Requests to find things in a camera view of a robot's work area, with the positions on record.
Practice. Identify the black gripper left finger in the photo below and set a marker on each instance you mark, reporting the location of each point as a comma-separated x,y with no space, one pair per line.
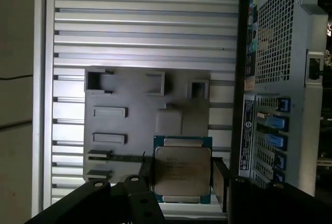
140,203

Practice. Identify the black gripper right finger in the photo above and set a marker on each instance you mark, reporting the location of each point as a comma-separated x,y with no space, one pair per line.
259,203

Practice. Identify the silver topped CPU chip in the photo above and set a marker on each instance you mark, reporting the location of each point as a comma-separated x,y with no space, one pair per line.
181,161

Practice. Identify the blue plastic latch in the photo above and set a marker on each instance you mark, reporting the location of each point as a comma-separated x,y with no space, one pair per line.
277,141
277,124

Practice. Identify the grey plastic parts rack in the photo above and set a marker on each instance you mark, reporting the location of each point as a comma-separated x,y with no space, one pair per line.
140,120

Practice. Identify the black open PC case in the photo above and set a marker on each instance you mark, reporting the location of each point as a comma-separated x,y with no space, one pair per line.
275,40

